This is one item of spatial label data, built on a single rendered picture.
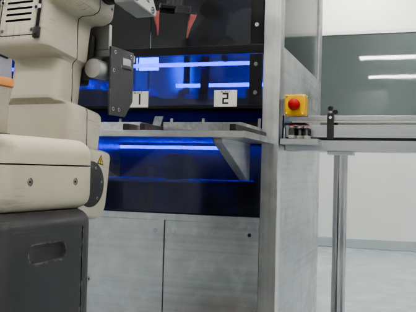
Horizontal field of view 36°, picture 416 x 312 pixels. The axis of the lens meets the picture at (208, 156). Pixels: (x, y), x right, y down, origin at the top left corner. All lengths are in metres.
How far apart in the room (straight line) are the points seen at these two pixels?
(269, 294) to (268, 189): 0.36
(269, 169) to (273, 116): 0.18
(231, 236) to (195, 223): 0.14
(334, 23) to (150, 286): 5.02
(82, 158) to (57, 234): 0.15
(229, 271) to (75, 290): 1.18
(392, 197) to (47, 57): 5.60
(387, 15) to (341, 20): 0.47
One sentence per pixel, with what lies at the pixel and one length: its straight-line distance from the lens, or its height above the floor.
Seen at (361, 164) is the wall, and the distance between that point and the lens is 6.81.
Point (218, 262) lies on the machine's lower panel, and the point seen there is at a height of 0.44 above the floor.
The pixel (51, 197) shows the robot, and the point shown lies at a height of 0.71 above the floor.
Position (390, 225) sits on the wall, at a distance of 6.81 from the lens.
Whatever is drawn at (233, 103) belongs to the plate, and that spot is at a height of 1.00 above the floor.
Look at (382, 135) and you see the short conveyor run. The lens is 2.30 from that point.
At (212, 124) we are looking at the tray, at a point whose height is 0.91.
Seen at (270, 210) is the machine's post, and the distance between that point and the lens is 2.24.
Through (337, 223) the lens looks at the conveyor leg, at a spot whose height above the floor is 0.59.
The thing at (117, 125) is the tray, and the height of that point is 0.90.
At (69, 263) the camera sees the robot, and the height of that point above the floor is 0.59.
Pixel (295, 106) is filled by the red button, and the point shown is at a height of 0.99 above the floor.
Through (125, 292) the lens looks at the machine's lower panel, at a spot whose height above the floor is 0.30.
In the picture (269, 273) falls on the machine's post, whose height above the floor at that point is 0.41.
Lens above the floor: 0.76
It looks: 1 degrees up
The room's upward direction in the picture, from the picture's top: 1 degrees clockwise
